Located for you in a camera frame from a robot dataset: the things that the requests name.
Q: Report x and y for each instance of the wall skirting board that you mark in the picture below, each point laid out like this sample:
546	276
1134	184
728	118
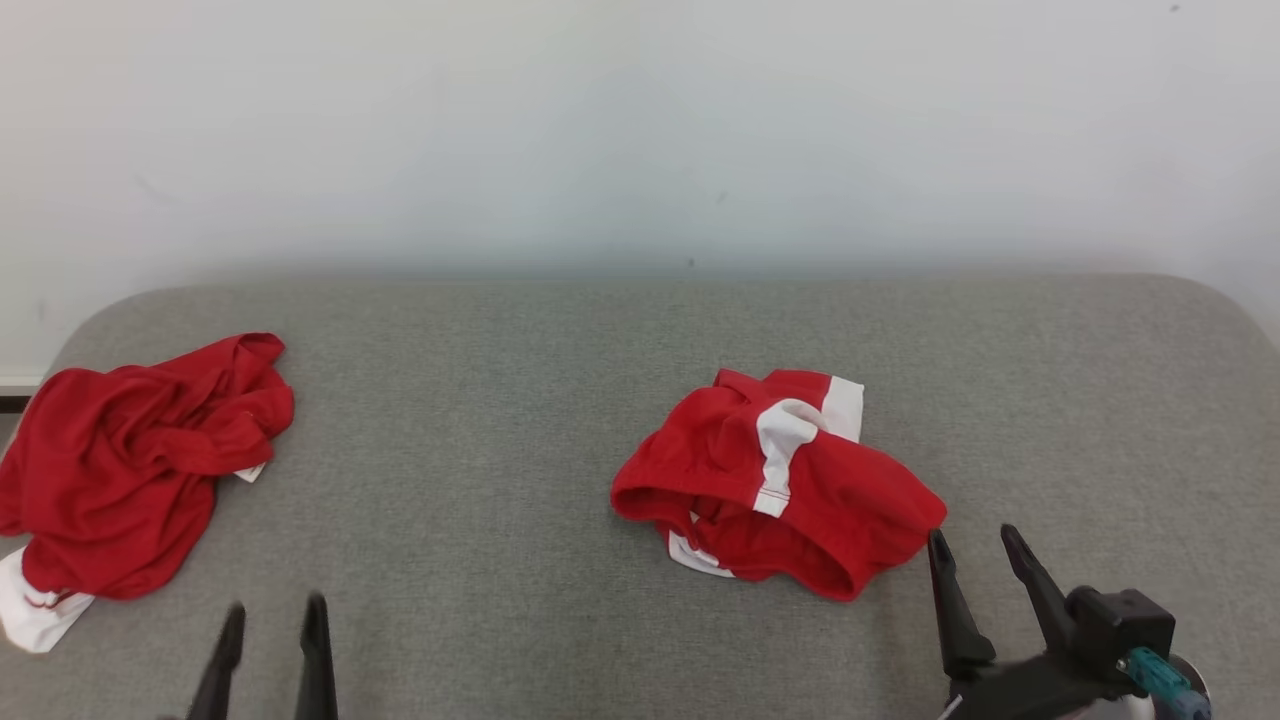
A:
15	395

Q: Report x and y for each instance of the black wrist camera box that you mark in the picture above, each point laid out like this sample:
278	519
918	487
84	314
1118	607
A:
1125	625

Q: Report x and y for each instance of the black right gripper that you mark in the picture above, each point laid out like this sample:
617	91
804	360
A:
1040	690

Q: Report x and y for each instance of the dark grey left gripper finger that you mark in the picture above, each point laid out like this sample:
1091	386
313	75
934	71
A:
222	670
318	660

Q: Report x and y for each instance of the red t-shirt with print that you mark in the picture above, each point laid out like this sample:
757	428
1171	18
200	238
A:
120	470

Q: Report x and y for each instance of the red shorts with white panels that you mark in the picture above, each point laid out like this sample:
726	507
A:
860	500

